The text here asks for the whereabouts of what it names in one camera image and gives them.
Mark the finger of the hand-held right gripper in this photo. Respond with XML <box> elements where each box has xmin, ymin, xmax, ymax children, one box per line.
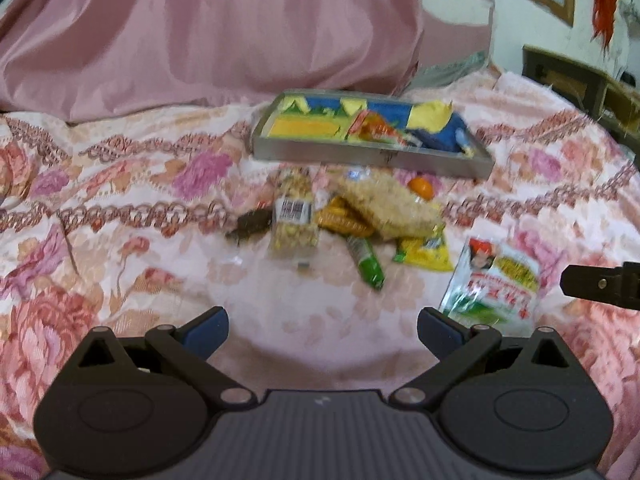
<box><xmin>560</xmin><ymin>261</ymin><xmax>640</xmax><ymax>312</ymax></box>

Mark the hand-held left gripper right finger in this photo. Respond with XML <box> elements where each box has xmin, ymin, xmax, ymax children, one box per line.
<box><xmin>390</xmin><ymin>307</ymin><xmax>573</xmax><ymax>406</ymax></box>

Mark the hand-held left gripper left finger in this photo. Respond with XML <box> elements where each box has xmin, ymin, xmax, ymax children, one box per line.
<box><xmin>75</xmin><ymin>306</ymin><xmax>256</xmax><ymax>406</ymax></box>

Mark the white green snack packet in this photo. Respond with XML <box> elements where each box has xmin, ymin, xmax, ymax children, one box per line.
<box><xmin>439</xmin><ymin>236</ymin><xmax>543</xmax><ymax>337</ymax></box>

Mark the yellow green snack packet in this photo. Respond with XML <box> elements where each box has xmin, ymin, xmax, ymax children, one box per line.
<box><xmin>394</xmin><ymin>232</ymin><xmax>454</xmax><ymax>272</ymax></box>

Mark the green candy stick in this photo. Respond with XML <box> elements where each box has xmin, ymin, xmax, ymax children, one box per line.
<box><xmin>346</xmin><ymin>235</ymin><xmax>386</xmax><ymax>291</ymax></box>

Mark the rice cracker packet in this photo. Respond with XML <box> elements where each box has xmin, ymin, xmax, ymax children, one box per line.
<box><xmin>327</xmin><ymin>170</ymin><xmax>446</xmax><ymax>242</ymax></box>

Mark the clear peanut packet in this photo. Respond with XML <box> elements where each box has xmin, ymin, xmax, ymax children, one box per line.
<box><xmin>269</xmin><ymin>167</ymin><xmax>321</xmax><ymax>257</ymax></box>

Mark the golden wafer packet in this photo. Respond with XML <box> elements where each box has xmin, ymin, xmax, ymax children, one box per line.
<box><xmin>315</xmin><ymin>195</ymin><xmax>376</xmax><ymax>239</ymax></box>

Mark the metal tray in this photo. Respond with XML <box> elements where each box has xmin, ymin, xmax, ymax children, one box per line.
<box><xmin>251</xmin><ymin>91</ymin><xmax>496</xmax><ymax>180</ymax></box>

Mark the dark brown snack packet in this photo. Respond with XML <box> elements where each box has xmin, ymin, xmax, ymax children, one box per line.
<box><xmin>225</xmin><ymin>210</ymin><xmax>274</xmax><ymax>244</ymax></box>

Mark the pink floral blanket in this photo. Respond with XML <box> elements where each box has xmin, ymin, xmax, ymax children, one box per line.
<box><xmin>0</xmin><ymin>66</ymin><xmax>640</xmax><ymax>480</ymax></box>

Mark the orange fruit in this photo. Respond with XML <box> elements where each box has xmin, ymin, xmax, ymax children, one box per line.
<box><xmin>407</xmin><ymin>175</ymin><xmax>435</xmax><ymax>199</ymax></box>

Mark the orange jelly packet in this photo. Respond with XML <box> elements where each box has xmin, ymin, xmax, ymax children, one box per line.
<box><xmin>345</xmin><ymin>110</ymin><xmax>417</xmax><ymax>147</ymax></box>

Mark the dark wooden furniture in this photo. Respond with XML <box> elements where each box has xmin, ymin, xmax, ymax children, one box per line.
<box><xmin>522</xmin><ymin>45</ymin><xmax>640</xmax><ymax>133</ymax></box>

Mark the blue yellow printed tray liner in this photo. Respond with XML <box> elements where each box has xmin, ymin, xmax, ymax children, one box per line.
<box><xmin>270</xmin><ymin>93</ymin><xmax>476</xmax><ymax>156</ymax></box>

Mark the grey cloth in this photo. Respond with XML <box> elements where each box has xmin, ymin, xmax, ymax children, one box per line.
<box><xmin>409</xmin><ymin>50</ymin><xmax>489</xmax><ymax>92</ymax></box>

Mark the orange hanging decoration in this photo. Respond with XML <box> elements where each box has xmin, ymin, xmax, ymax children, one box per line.
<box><xmin>590</xmin><ymin>0</ymin><xmax>624</xmax><ymax>47</ymax></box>

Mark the pink cloth panel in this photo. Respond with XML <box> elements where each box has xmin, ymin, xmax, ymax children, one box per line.
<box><xmin>419</xmin><ymin>0</ymin><xmax>496</xmax><ymax>70</ymax></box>

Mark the pink satin curtain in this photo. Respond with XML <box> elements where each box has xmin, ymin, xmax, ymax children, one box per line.
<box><xmin>0</xmin><ymin>0</ymin><xmax>427</xmax><ymax>122</ymax></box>

